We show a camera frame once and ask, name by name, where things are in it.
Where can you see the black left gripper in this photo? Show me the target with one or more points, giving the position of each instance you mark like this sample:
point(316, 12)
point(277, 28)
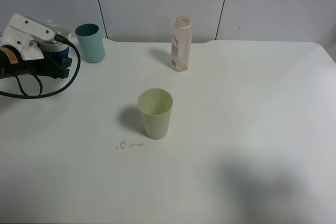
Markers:
point(12, 64)

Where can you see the blue sleeved glass cup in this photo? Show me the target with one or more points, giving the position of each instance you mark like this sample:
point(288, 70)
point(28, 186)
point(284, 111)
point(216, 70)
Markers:
point(54, 47)

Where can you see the clear plastic drink bottle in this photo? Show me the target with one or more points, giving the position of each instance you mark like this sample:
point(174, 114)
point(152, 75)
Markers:
point(181, 43)

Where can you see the teal plastic cup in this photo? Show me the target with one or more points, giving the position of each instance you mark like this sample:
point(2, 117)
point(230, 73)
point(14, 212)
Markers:
point(90, 41)

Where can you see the pale green plastic cup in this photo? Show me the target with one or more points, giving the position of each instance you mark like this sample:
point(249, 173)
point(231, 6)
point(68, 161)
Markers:
point(155, 107)

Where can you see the brown liquid spill stain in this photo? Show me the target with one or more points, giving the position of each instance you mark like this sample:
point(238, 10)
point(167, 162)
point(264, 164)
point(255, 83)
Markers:
point(122, 145)

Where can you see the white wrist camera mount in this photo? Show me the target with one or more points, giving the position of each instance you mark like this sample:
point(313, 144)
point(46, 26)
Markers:
point(21, 33)

